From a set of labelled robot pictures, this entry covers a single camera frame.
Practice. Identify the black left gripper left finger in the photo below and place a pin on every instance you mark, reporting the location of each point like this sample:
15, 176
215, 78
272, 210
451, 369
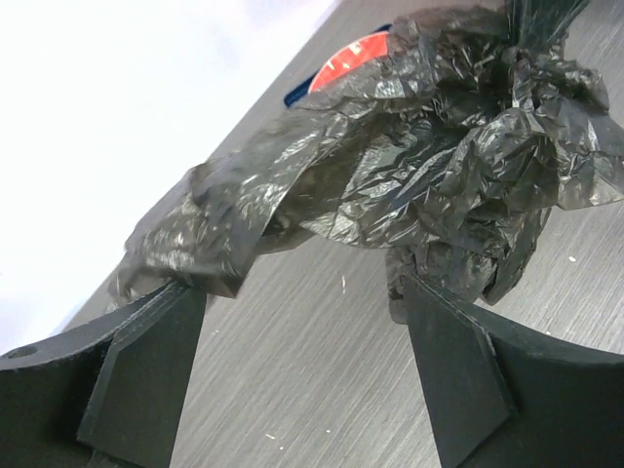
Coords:
108, 393

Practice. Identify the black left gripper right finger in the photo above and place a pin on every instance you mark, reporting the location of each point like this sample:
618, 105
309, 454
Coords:
500, 394

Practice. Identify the black plastic trash bag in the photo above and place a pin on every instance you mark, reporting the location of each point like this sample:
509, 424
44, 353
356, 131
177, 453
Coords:
448, 152

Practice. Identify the blue place mat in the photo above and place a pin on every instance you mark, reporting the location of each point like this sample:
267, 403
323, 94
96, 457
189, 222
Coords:
298, 92

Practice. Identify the red patterned plate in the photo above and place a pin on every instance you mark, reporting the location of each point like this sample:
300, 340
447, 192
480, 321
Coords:
350, 57

